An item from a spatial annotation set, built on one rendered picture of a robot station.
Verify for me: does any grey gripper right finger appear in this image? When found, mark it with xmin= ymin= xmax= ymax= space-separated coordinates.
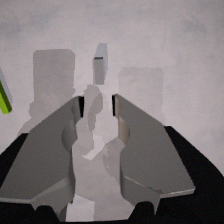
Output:
xmin=112 ymin=94 xmax=224 ymax=224

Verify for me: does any grey rod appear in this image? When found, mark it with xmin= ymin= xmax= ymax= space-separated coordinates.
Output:
xmin=94 ymin=57 xmax=104 ymax=85

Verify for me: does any lime green rod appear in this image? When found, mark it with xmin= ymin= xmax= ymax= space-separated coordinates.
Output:
xmin=0 ymin=81 xmax=12 ymax=114

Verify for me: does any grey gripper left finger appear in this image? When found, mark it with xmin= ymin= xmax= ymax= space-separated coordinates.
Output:
xmin=0 ymin=96 xmax=85 ymax=224

